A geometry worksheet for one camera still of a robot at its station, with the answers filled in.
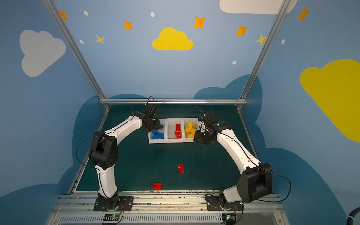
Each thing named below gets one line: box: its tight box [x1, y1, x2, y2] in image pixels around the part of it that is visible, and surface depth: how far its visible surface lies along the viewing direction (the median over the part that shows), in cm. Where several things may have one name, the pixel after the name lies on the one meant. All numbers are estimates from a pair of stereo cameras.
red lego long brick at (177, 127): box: [175, 123, 181, 132], surface depth 108 cm
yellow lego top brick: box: [184, 127, 191, 135], surface depth 104 cm
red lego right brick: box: [177, 164, 185, 174], surface depth 88 cm
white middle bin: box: [165, 118, 184, 143], surface depth 101 cm
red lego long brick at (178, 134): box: [174, 130, 182, 139], surface depth 102 cm
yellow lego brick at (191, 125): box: [188, 121, 196, 130], surface depth 104 cm
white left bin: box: [148, 118, 167, 144], surface depth 98 cm
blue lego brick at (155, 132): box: [152, 129, 161, 136], surface depth 103 cm
